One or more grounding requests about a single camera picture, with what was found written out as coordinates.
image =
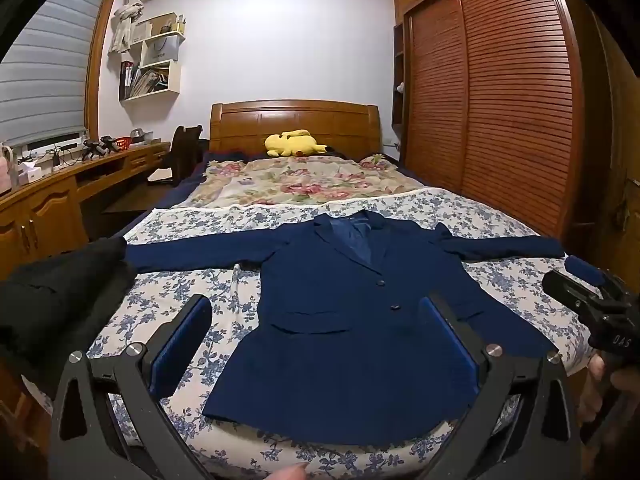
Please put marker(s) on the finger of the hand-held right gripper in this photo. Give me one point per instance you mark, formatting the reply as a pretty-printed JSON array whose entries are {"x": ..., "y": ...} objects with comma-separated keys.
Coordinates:
[
  {"x": 565, "y": 287},
  {"x": 585, "y": 267}
]

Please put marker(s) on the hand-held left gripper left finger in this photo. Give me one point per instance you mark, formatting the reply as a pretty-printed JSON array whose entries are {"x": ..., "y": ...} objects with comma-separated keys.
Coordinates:
[{"x": 182, "y": 345}]

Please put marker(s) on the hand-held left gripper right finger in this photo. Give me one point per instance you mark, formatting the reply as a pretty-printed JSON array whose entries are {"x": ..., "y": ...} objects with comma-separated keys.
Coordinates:
[{"x": 452, "y": 345}]

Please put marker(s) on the navy blue blazer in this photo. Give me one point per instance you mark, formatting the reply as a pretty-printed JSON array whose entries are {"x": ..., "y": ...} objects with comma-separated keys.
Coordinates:
[{"x": 350, "y": 310}]

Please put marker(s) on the person's right hand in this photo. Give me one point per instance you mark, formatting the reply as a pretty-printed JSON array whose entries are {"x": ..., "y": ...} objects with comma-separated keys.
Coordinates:
[{"x": 594, "y": 390}]

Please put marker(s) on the person's left hand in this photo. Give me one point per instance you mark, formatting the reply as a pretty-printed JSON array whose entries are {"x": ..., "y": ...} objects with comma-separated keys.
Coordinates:
[{"x": 290, "y": 472}]

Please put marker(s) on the blue floral bed sheet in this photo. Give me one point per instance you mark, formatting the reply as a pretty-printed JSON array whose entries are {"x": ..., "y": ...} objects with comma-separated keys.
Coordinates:
[{"x": 165, "y": 290}]

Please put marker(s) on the wooden door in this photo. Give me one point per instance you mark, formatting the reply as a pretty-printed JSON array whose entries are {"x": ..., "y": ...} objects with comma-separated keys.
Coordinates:
[{"x": 612, "y": 150}]

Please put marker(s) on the folded black garment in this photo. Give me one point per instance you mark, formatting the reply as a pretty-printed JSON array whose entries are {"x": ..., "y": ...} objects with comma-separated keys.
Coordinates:
[{"x": 50, "y": 300}]

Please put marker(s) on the dark wooden chair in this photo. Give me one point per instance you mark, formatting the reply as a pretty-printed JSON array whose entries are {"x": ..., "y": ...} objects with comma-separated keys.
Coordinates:
[{"x": 182, "y": 152}]

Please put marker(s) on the wooden desk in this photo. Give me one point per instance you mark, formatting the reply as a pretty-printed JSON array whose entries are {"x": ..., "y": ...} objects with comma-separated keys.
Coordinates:
[{"x": 45, "y": 210}]

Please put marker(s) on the wooden louvred wardrobe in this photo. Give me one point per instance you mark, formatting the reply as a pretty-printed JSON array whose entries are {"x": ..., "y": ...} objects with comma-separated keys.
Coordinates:
[{"x": 500, "y": 85}]

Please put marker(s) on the pink floral quilt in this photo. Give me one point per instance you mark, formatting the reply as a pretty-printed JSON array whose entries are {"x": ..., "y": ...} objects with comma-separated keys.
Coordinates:
[{"x": 300, "y": 180}]

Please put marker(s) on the red basket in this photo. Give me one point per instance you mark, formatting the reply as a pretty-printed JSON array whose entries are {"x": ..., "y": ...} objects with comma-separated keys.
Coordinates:
[{"x": 121, "y": 143}]

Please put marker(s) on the black device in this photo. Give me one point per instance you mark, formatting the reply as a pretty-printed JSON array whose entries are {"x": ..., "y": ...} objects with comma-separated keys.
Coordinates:
[{"x": 100, "y": 147}]

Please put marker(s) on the metal bowl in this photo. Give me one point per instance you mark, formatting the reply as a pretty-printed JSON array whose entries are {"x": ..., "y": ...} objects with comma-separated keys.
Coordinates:
[{"x": 139, "y": 135}]

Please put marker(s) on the yellow plush toy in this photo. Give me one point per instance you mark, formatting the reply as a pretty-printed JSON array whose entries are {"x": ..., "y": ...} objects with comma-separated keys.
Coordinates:
[{"x": 292, "y": 144}]

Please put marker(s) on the wooden bed headboard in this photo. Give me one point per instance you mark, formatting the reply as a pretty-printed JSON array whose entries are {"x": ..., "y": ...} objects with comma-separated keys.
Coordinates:
[{"x": 300, "y": 120}]

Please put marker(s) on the grey window blind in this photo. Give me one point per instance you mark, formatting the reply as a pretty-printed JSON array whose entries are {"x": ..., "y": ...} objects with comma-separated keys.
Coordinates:
[{"x": 45, "y": 75}]

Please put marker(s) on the white hanging cloth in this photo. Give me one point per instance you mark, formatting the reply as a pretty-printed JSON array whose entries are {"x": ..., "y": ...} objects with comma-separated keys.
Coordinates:
[{"x": 125, "y": 20}]

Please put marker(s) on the white wall shelf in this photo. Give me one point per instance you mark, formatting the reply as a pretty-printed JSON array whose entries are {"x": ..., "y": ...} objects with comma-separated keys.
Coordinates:
[{"x": 160, "y": 70}]

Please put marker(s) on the wooden window frame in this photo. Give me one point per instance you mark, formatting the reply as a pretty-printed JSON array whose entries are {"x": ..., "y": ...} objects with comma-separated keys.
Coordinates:
[{"x": 97, "y": 70}]

